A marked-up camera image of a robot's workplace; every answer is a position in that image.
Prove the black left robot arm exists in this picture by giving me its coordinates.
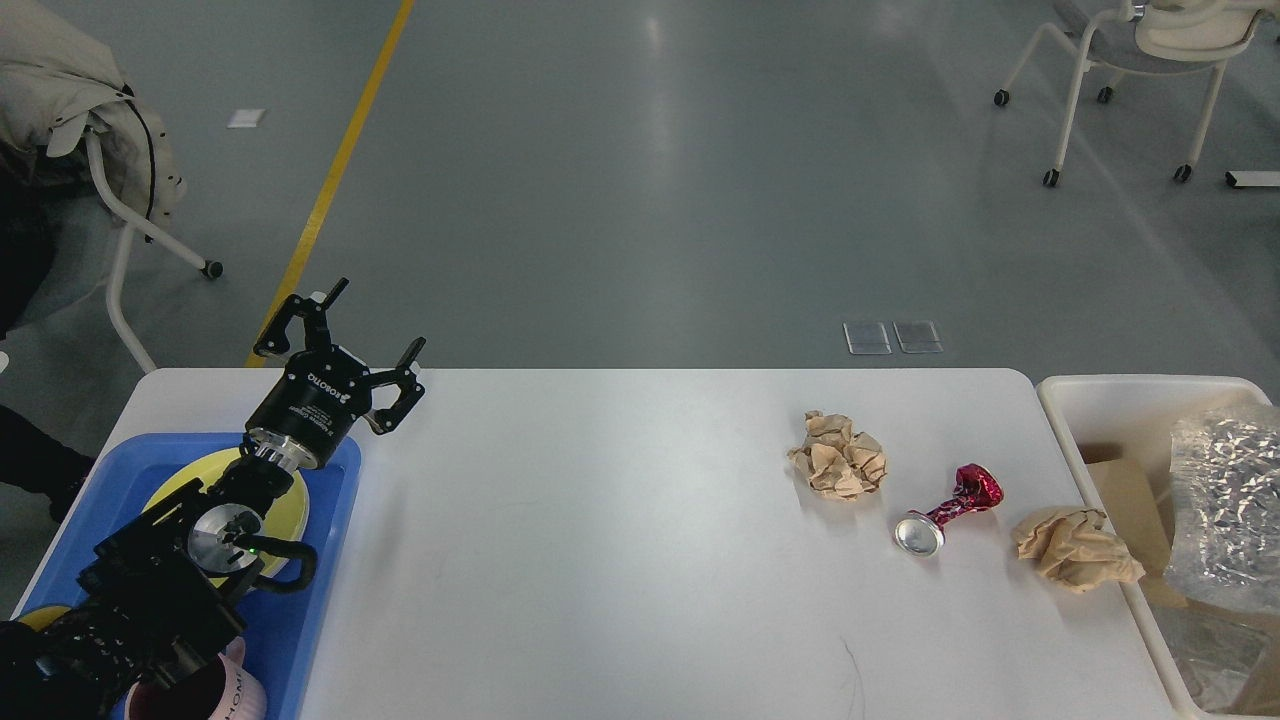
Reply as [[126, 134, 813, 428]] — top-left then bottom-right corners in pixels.
[[3, 278, 425, 719]]

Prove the clear floor plate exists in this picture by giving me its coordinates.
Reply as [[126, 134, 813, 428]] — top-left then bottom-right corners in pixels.
[[842, 322, 893, 356], [893, 322, 945, 354]]

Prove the white floor bar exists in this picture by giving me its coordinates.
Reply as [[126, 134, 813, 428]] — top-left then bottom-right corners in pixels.
[[1224, 170, 1280, 190]]

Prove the crushed red can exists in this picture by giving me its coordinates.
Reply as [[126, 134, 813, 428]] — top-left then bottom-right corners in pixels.
[[892, 462, 1004, 559]]

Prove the yellow plastic plate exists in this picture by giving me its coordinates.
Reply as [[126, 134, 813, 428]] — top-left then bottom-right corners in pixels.
[[142, 448, 310, 541]]

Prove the brown paper wad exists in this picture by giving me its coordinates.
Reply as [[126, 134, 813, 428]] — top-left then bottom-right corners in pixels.
[[1011, 506, 1146, 593]]

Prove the clear floor plate right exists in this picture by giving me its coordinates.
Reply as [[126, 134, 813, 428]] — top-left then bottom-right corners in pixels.
[[893, 322, 945, 354]]

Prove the clear floor plate left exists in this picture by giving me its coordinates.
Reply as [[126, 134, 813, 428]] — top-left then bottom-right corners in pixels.
[[842, 322, 893, 356]]

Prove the brown paper bag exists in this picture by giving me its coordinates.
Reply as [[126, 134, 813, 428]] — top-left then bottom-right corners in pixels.
[[1087, 457, 1279, 719]]

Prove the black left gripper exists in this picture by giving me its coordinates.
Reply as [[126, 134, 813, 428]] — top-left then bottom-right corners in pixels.
[[244, 277, 426, 469]]

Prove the silver foil tray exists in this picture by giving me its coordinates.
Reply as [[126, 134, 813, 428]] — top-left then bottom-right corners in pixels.
[[1164, 404, 1279, 614]]

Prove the brown paper ball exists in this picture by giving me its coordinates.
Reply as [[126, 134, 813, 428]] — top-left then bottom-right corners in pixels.
[[787, 410, 888, 502]]

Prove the white jacket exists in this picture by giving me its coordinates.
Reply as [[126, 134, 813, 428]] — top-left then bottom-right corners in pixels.
[[1, 1, 186, 227]]

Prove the person in black clothes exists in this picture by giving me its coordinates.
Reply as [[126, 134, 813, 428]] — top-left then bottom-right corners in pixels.
[[0, 150, 99, 521]]

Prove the beige plastic bin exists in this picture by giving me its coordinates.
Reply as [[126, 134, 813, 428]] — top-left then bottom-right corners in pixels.
[[1036, 375, 1280, 717]]

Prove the blue yellow mug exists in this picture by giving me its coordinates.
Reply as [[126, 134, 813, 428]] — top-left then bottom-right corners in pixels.
[[15, 603, 70, 632]]

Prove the blue plastic tray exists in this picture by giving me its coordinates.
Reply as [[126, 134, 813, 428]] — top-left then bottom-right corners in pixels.
[[13, 432, 361, 719]]

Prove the pink mug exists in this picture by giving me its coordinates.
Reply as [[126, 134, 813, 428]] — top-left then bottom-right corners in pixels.
[[123, 637, 268, 719]]

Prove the white chair left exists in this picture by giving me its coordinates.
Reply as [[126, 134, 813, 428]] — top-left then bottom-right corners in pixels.
[[83, 129, 223, 374]]

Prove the white rolling chair right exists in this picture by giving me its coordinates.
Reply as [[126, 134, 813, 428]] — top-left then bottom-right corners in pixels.
[[993, 1, 1277, 188]]

